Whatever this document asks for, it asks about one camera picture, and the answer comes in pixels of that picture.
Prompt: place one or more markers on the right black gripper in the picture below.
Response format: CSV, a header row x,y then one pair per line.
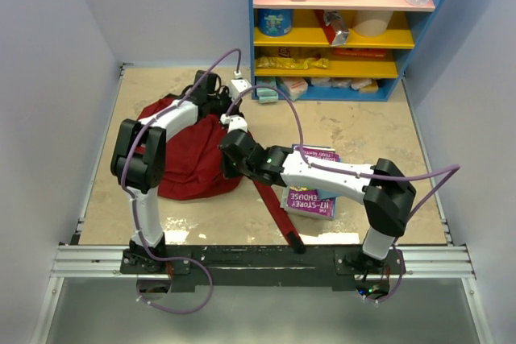
x,y
229,172

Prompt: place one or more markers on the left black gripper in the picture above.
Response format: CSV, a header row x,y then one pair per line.
x,y
228,97

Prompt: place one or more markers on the red student backpack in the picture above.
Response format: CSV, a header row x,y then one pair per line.
x,y
193,171

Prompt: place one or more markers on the purple storey treehouse book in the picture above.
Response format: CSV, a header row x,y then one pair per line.
x,y
308,202

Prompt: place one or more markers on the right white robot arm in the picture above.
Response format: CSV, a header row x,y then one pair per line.
x,y
380,188

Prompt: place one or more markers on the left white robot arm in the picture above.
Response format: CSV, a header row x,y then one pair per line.
x,y
139,159

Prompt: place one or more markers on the white orange tissue pack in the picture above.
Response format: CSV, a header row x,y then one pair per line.
x,y
294,87

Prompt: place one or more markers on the red silver snack bag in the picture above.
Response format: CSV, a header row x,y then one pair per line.
x,y
336,29

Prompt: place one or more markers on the yellow sponge pack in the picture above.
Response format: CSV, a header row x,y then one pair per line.
x,y
373,87

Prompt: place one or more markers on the teal tissue box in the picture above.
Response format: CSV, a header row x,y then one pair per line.
x,y
266,91

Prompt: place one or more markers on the yellow snack packet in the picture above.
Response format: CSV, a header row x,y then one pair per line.
x,y
273,62

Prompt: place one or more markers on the blue book under stack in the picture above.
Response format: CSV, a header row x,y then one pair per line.
x,y
315,152

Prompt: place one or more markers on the blue cartoon tin can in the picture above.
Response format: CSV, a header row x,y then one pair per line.
x,y
275,22

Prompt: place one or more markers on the orange flat box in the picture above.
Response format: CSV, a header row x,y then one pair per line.
x,y
369,53

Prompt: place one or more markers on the blue shelf unit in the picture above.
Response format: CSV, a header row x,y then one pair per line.
x,y
307,38

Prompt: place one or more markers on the white cylindrical container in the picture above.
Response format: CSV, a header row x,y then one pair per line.
x,y
371,23

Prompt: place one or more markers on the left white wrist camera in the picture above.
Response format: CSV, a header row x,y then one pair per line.
x,y
237,86

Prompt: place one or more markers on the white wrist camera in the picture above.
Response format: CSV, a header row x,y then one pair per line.
x,y
234,123
237,86

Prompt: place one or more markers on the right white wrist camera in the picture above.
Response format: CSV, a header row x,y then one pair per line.
x,y
234,123

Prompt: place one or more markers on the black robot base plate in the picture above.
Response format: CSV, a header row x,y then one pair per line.
x,y
339,267

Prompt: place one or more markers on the aluminium frame rail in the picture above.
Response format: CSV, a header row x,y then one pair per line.
x,y
422,262

